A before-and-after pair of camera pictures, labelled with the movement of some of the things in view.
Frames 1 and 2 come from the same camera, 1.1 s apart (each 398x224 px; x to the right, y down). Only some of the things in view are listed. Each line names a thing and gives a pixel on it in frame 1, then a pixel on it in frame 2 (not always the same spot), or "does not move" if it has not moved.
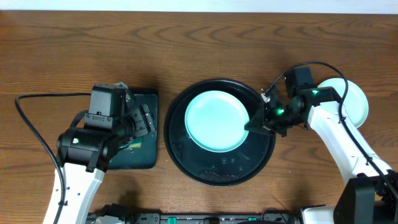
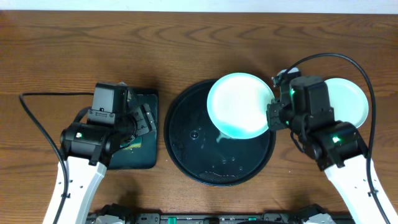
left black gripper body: x=143 y=121 does not move
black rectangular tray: x=146 y=156 does not move
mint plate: x=215 y=121 -> x=237 y=105
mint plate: x=356 y=101 does not move
